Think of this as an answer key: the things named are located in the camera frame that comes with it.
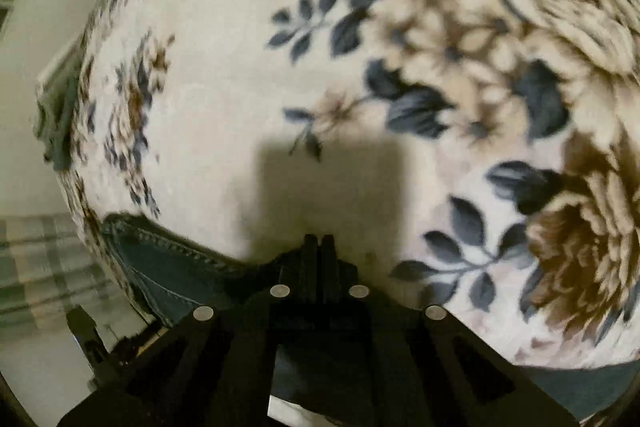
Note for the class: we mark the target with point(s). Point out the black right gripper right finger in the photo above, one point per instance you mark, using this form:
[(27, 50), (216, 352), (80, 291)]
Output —
[(359, 371)]

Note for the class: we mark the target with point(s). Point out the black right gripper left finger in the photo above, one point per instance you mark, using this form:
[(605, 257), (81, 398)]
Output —
[(293, 283)]

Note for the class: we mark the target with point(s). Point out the dark blue denim pants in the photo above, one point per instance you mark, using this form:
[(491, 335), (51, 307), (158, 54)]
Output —
[(169, 277)]

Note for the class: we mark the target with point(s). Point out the floral checkered fleece blanket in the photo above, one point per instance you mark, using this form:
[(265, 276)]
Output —
[(479, 154)]

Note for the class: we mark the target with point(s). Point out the grey plaid cloth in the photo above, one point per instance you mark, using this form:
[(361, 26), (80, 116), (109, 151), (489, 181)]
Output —
[(45, 273)]

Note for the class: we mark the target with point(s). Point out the dark green cloth pile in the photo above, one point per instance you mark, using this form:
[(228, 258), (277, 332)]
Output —
[(56, 97)]

